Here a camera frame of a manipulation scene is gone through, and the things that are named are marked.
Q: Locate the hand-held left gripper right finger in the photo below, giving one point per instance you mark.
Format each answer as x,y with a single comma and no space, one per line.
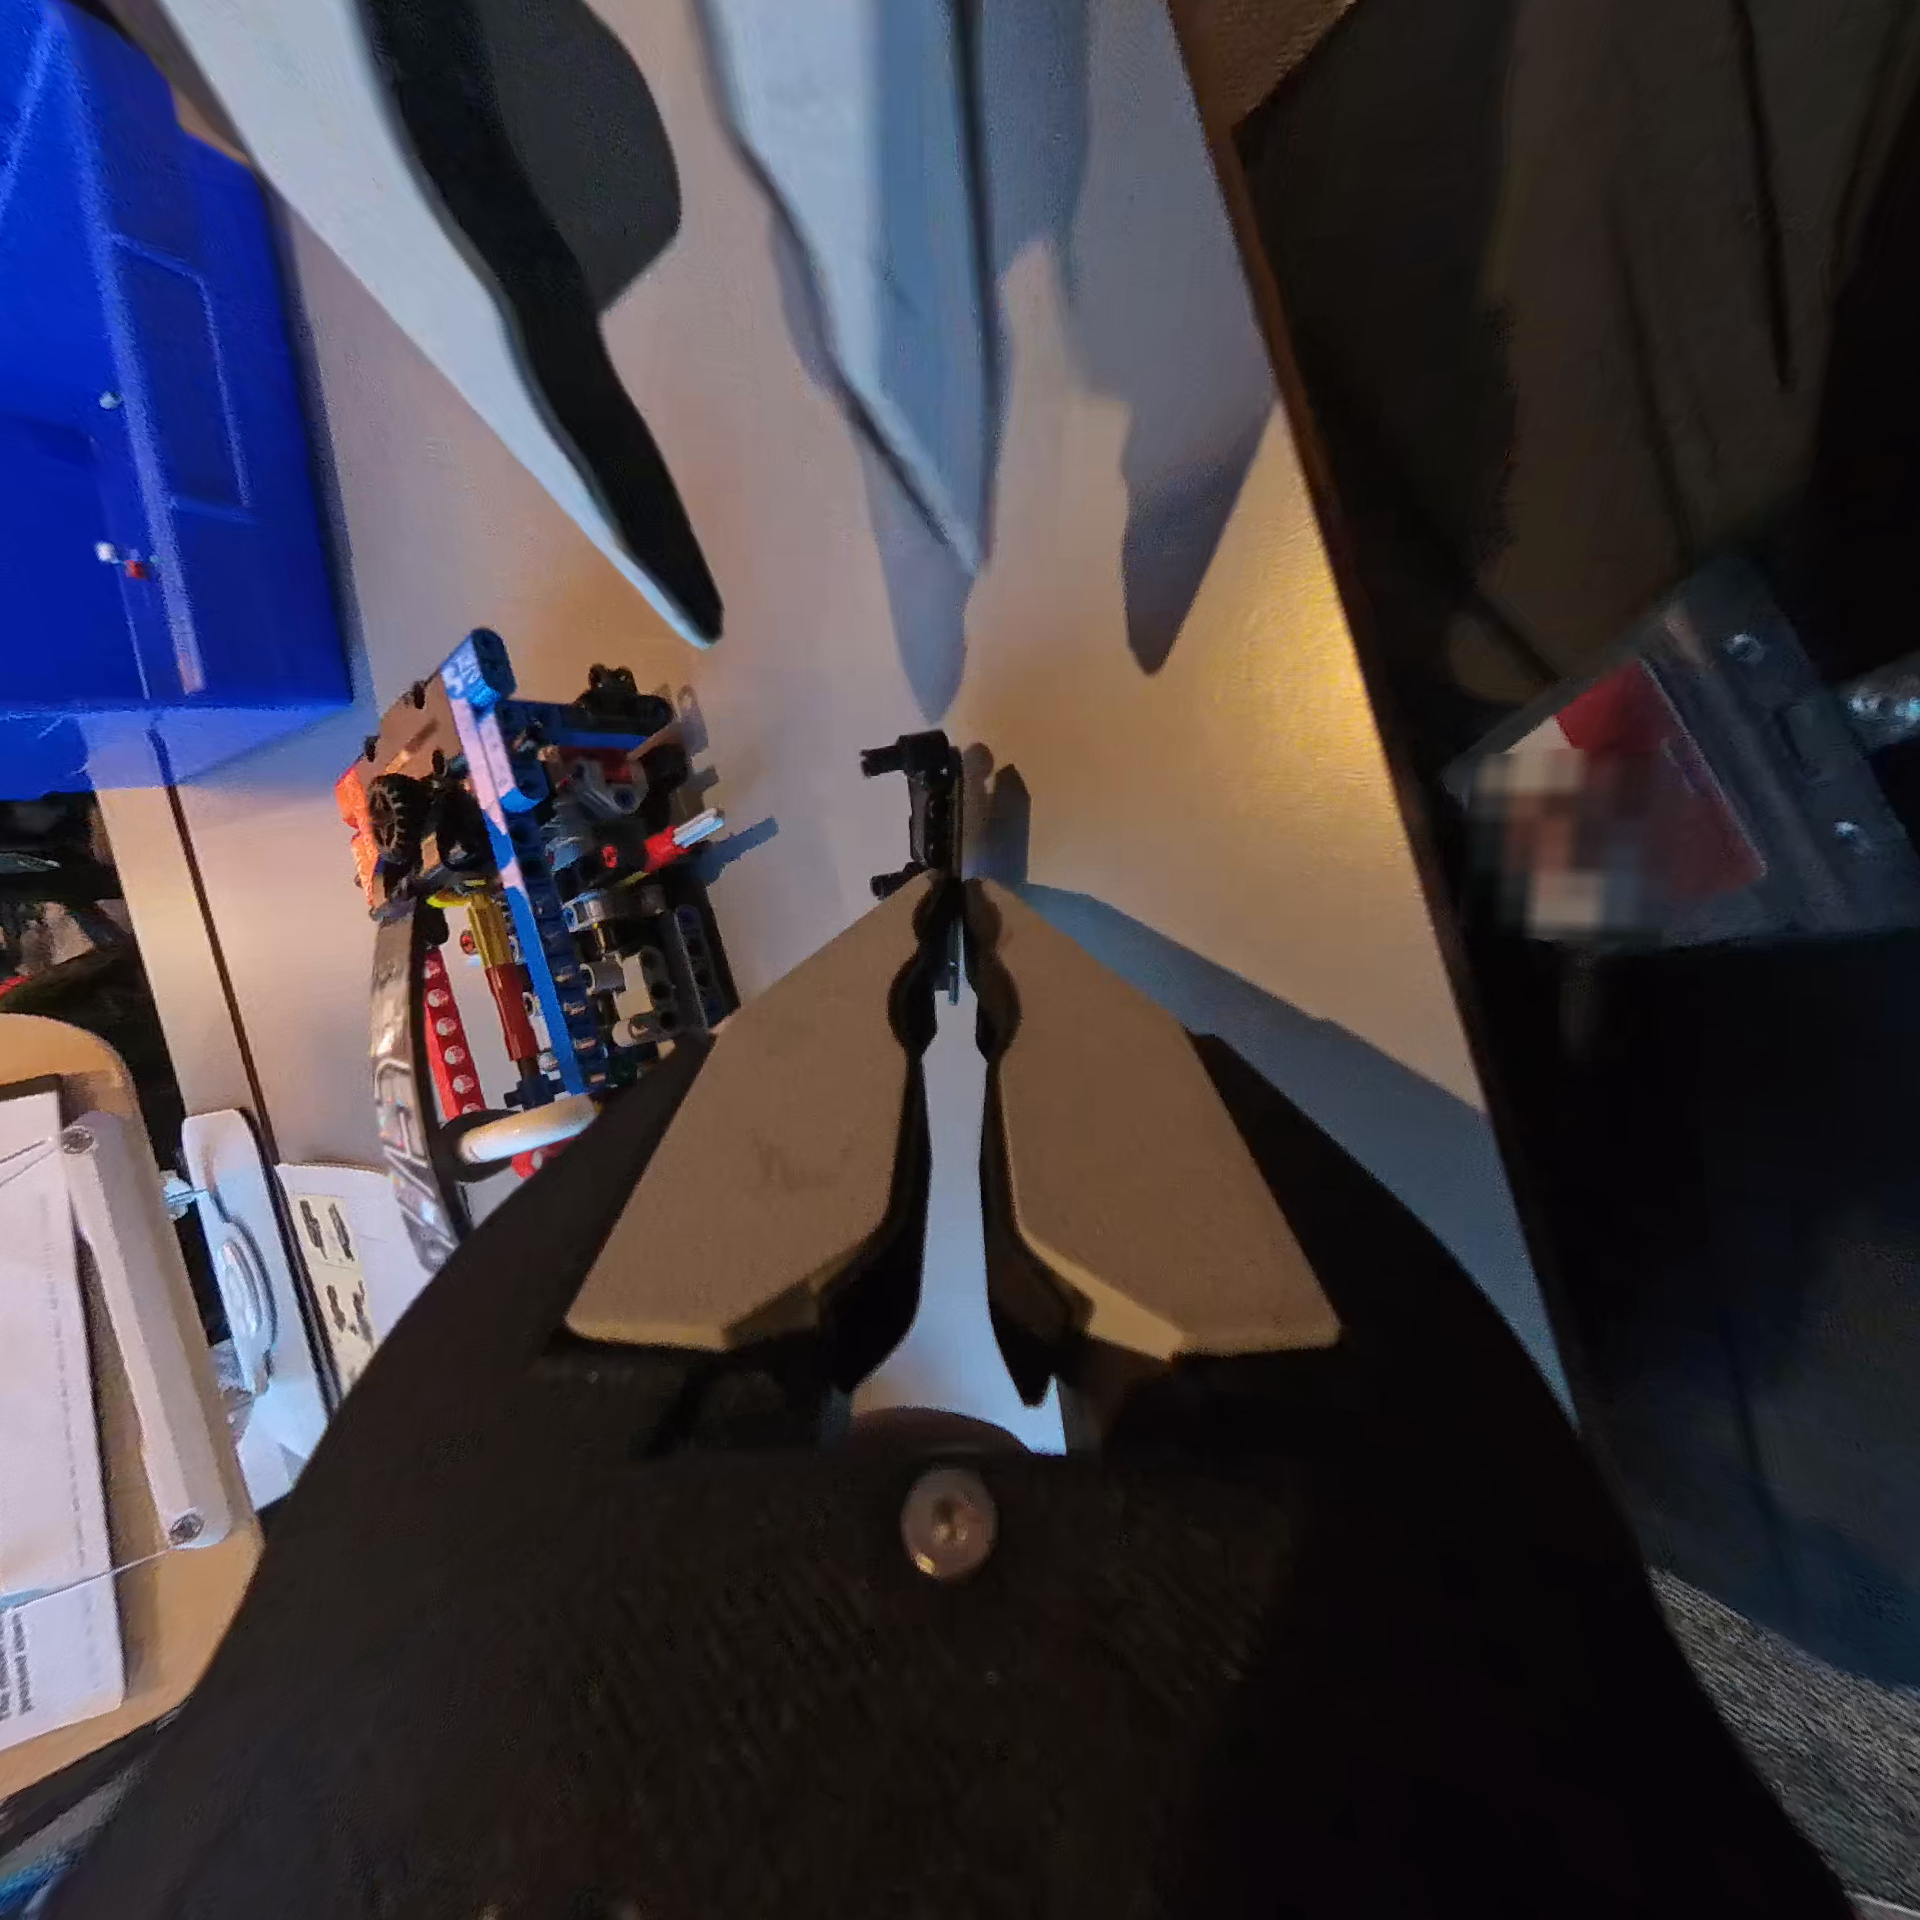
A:
1152,1169

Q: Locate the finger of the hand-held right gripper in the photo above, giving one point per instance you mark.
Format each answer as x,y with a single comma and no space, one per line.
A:
389,195
856,180

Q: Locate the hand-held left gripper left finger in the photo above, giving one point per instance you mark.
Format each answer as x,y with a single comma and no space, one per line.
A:
765,1169

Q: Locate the toy brick car chassis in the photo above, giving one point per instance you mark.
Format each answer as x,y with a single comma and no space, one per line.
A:
557,900

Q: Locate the small black brick part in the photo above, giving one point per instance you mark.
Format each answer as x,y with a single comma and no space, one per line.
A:
931,819

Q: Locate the blue storage bin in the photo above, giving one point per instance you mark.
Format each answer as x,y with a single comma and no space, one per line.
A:
151,420

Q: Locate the open instruction booklet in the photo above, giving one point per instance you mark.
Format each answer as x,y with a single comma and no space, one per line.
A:
352,1262

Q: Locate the white flat stand base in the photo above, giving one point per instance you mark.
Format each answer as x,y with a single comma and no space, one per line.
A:
249,1292

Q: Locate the clear badge holder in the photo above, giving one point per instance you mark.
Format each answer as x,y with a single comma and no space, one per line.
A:
1694,782

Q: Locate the clipboard with printed sheet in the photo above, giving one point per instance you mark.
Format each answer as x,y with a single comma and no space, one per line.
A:
61,1351

